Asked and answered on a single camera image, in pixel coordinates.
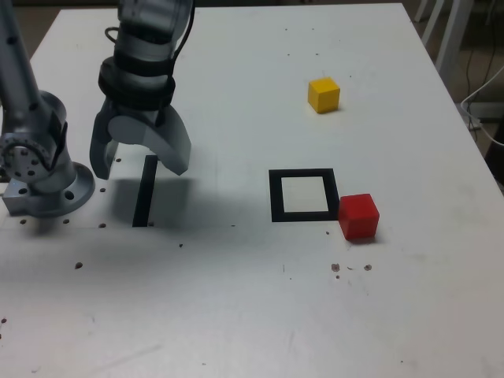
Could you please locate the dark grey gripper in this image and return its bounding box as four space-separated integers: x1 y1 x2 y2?
89 98 193 181

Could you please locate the yellow cube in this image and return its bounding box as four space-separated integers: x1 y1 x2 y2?
307 77 341 115

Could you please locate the red cube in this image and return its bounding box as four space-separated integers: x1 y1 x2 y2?
337 193 381 241

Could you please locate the black tape square outline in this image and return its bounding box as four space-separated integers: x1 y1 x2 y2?
268 168 340 224

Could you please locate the black tape strip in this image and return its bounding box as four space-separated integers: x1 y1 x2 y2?
132 154 159 228

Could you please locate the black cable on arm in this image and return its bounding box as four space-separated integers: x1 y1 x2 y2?
104 0 197 128

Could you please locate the white furniture frame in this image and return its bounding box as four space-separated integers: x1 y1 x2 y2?
413 0 473 76

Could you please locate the white cable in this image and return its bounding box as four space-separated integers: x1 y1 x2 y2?
459 65 504 147

